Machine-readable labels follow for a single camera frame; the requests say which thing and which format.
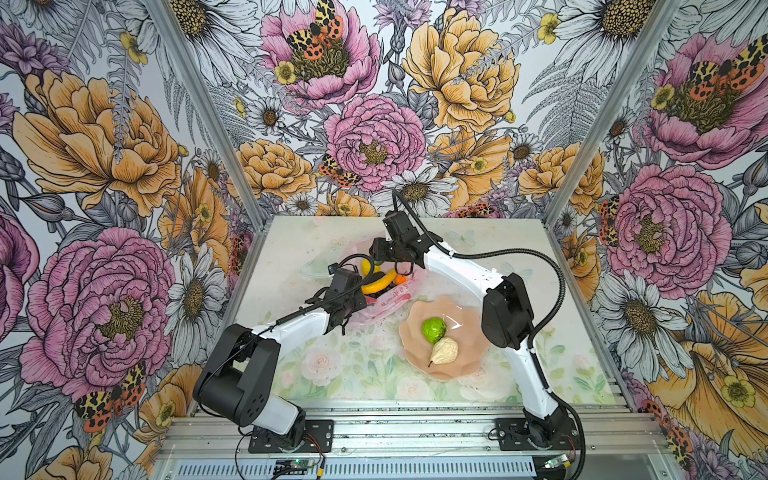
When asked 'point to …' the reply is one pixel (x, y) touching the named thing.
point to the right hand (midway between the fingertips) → (377, 258)
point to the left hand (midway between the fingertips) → (357, 304)
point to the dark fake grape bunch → (379, 293)
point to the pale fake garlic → (444, 351)
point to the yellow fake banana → (380, 283)
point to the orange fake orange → (400, 280)
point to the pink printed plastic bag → (393, 298)
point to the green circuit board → (294, 463)
